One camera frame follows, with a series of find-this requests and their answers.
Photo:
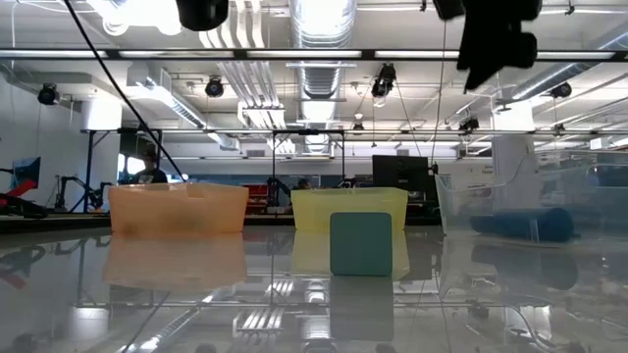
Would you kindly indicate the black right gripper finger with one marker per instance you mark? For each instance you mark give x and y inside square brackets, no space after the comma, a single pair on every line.
[478,78]

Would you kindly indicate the blue cylinder block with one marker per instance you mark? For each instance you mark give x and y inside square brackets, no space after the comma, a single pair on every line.
[520,224]

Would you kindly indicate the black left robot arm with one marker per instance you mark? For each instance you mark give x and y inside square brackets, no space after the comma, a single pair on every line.
[202,14]

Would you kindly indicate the black background robot arm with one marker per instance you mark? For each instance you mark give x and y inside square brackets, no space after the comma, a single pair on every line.
[93,198]

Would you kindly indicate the black ceiling spotlight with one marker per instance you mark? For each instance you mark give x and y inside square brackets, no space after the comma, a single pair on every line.
[385,78]
[48,94]
[560,90]
[214,88]
[468,125]

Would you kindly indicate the clear plastic bin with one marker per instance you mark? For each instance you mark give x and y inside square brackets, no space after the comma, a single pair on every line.
[490,196]

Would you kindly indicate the large black monitor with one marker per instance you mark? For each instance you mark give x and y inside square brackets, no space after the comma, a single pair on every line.
[400,171]

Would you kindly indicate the person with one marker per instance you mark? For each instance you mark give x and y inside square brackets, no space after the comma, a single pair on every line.
[149,175]
[304,184]

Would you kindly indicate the small teal cube block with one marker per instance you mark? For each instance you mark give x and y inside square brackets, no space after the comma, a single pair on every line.
[360,245]

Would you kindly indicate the translucent yellow plastic bin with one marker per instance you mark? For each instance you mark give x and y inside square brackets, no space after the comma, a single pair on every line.
[314,211]

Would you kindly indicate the translucent orange plastic bin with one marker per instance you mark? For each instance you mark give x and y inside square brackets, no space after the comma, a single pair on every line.
[176,211]

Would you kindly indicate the red background object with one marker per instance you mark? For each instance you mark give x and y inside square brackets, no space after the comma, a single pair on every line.
[22,188]

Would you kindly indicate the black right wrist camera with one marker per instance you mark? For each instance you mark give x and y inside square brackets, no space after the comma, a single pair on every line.
[447,9]

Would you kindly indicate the black metal rig frame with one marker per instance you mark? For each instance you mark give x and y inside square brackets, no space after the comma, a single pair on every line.
[368,54]

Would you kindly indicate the black background rig frame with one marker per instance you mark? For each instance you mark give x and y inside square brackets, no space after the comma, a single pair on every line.
[88,171]
[274,162]

